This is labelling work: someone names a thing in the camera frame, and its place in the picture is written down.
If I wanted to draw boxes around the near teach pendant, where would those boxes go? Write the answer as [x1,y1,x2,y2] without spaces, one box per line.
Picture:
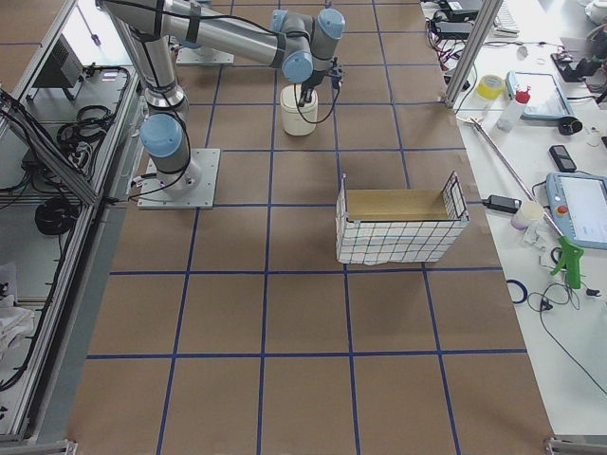
[545,173,606,250]

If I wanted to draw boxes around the yellow tape roll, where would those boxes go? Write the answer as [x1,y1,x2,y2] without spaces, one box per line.
[476,75,505,100]

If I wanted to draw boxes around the far teach pendant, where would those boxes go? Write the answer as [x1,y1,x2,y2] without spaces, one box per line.
[506,71,574,121]

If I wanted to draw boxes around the aluminium frame post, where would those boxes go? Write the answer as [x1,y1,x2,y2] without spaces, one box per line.
[444,0,503,107]

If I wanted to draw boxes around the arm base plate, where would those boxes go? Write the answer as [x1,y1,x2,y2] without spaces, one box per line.
[137,149,221,209]

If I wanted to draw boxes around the red capped bottle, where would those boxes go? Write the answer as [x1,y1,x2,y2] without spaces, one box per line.
[496,86,530,133]

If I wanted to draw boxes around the white trash can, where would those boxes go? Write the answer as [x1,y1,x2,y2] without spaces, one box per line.
[280,84,318,137]

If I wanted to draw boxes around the green handled grabber tool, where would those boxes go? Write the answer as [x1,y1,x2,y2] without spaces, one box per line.
[456,117,584,290]

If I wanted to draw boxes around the teach pendant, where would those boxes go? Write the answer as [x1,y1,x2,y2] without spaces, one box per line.
[506,71,574,121]
[545,173,606,250]

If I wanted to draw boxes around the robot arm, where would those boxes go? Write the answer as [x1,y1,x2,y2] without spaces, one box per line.
[100,1,345,203]

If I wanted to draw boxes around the wooden box with grid cloth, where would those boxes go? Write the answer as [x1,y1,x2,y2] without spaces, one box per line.
[336,173,469,265]

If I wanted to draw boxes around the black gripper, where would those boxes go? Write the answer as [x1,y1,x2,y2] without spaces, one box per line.
[297,57,343,108]

